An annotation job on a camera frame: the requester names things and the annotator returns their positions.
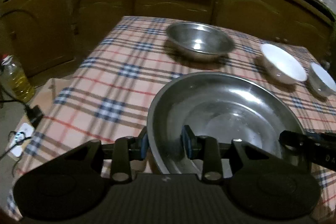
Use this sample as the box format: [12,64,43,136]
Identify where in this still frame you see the cooking oil bottle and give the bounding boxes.
[1,54,35,103]

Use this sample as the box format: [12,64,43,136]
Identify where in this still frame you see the white power strip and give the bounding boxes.
[7,123,35,159]

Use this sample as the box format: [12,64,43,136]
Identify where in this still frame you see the white deep bowl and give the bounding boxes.
[308,63,336,98]

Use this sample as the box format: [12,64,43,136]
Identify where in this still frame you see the plaid tablecloth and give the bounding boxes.
[6,15,336,222]

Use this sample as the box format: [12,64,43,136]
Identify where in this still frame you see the large steel basin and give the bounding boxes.
[147,72,311,174]

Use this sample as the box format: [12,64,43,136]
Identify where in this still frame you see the white shallow bowl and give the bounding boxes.
[260,44,307,85]

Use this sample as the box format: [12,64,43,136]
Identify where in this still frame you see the medium steel bowl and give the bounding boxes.
[166,22,235,62]

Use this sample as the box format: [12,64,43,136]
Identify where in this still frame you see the brown wooden cabinet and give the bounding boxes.
[1,0,335,78]

